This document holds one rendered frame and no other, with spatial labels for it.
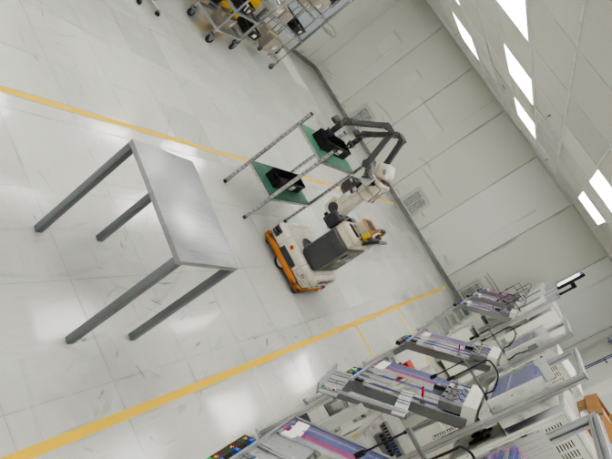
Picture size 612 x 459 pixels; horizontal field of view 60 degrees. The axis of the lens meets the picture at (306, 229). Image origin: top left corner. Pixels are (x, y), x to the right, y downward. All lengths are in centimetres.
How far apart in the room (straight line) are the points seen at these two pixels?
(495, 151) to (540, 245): 218
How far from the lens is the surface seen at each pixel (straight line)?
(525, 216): 1190
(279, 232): 506
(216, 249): 268
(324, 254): 485
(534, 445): 233
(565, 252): 1188
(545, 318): 782
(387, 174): 489
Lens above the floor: 208
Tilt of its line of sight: 19 degrees down
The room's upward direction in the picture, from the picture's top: 56 degrees clockwise
